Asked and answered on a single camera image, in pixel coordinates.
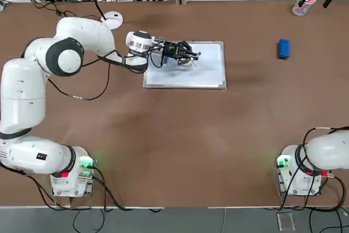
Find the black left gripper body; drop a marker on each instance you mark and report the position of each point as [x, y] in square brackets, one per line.
[169, 50]

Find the blue whiteboard eraser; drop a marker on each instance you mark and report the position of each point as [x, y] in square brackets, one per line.
[283, 48]

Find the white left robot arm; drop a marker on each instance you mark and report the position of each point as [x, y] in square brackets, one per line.
[81, 36]

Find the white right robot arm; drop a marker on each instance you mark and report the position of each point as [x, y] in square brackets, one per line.
[327, 151]

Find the silver framed whiteboard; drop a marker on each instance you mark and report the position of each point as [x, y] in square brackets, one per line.
[207, 74]

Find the clear plastic pen cup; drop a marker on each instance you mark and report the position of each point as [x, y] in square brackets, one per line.
[300, 11]

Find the white desk lamp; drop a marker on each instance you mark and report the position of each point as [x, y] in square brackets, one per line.
[114, 17]

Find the clear floor plate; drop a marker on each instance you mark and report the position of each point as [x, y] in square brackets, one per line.
[285, 221]

